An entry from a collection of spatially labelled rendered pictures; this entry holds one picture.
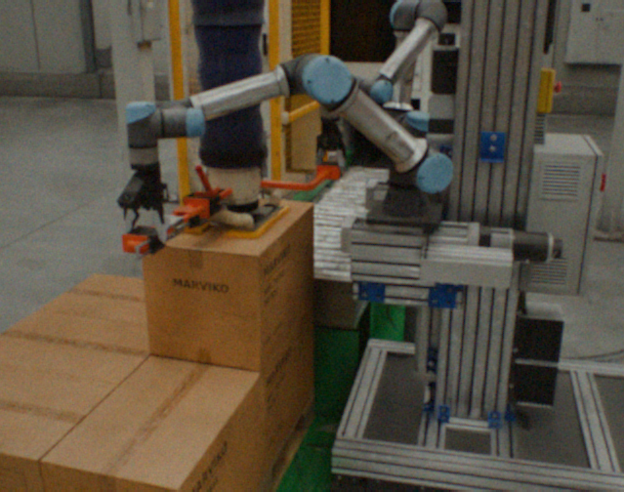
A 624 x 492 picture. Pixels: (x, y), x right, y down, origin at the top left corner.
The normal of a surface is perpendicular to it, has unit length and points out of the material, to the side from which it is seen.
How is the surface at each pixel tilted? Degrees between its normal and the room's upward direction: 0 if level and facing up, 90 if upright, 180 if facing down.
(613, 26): 90
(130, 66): 90
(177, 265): 90
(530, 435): 0
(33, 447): 0
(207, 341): 90
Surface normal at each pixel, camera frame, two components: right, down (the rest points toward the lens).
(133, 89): -0.27, 0.33
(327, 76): 0.19, 0.25
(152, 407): 0.00, -0.94
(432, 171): 0.39, 0.39
